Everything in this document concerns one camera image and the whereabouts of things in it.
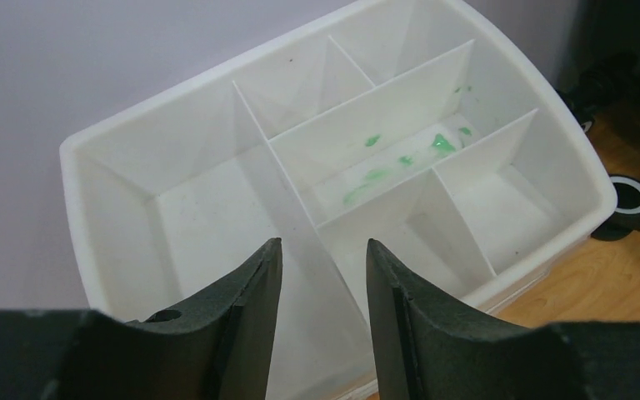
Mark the white plastic drawer organizer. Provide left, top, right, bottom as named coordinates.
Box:
left=60, top=1, right=616, bottom=399

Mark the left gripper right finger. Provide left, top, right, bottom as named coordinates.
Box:
left=366, top=239, right=640, bottom=399

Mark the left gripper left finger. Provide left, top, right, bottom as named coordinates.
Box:
left=0, top=237, right=283, bottom=399

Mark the white black space suitcase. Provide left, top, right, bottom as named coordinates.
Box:
left=559, top=1, right=640, bottom=242

